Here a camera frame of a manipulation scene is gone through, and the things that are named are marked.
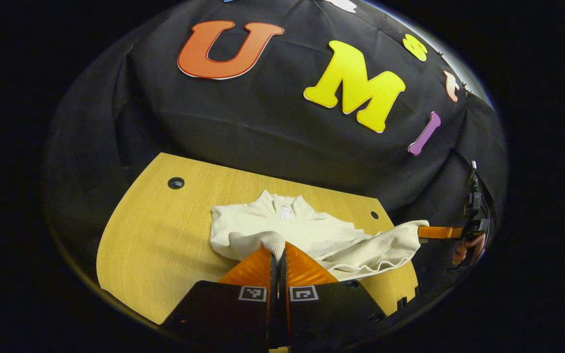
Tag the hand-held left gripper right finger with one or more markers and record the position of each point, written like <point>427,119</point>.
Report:
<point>331,314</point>

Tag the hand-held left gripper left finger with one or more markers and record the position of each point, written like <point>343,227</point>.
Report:
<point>223,314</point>

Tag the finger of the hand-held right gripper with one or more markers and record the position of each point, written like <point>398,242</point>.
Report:
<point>439,232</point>

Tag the black backdrop cloth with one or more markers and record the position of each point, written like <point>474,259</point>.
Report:
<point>243,127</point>

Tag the cream knit sweater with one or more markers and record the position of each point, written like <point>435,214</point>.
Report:
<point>321,235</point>

